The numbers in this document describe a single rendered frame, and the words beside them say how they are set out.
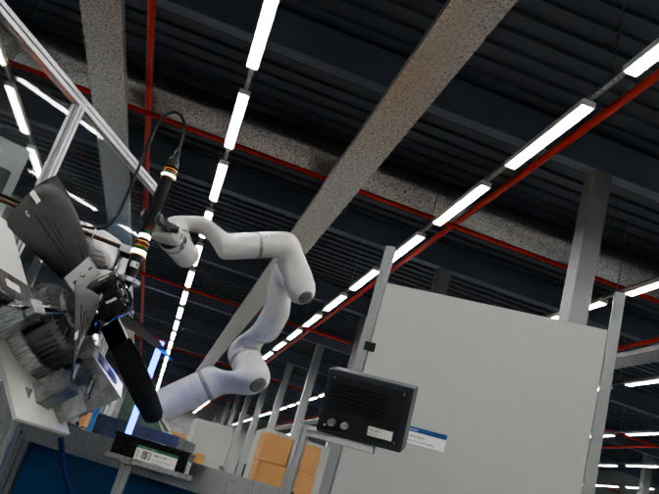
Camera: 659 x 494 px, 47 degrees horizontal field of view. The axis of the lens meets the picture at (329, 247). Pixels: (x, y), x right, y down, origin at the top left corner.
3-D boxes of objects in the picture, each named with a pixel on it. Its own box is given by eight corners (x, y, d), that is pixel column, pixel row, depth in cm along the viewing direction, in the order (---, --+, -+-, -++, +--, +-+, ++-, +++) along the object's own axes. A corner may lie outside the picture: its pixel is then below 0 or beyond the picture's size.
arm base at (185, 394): (153, 392, 288) (198, 370, 291) (172, 436, 281) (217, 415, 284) (141, 378, 271) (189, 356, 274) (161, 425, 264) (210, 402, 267)
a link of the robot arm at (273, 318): (230, 383, 277) (219, 356, 290) (259, 387, 284) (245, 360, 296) (290, 271, 261) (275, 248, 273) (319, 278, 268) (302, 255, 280)
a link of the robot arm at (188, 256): (183, 223, 241) (188, 249, 237) (197, 239, 253) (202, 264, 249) (159, 231, 241) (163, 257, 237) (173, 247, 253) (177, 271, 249)
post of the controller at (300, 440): (279, 488, 220) (299, 421, 227) (282, 489, 223) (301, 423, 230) (289, 491, 220) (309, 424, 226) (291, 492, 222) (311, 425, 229)
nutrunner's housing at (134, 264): (118, 286, 212) (174, 145, 227) (116, 288, 215) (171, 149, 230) (131, 291, 213) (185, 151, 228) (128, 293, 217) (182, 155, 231)
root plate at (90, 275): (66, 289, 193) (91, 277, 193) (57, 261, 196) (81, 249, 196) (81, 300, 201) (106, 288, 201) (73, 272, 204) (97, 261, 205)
